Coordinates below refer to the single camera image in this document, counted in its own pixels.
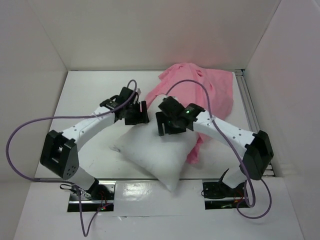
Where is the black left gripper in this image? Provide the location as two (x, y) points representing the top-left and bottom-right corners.
(124, 101), (151, 126)

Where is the white pillow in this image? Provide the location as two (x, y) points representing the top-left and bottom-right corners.
(110, 120), (198, 192)

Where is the pink pillowcase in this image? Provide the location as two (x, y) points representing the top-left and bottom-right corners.
(144, 62), (235, 165)

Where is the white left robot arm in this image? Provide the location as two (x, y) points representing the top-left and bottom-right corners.
(40, 87), (149, 200)

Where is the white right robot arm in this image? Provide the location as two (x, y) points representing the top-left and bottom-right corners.
(156, 96), (274, 196)

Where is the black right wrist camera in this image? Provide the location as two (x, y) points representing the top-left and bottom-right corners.
(185, 103), (206, 118)

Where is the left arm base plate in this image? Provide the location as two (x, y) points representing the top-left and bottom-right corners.
(64, 181), (116, 213)

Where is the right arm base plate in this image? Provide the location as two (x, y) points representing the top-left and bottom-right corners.
(200, 181), (249, 210)

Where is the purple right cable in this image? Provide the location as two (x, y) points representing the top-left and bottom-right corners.
(166, 79), (273, 220)

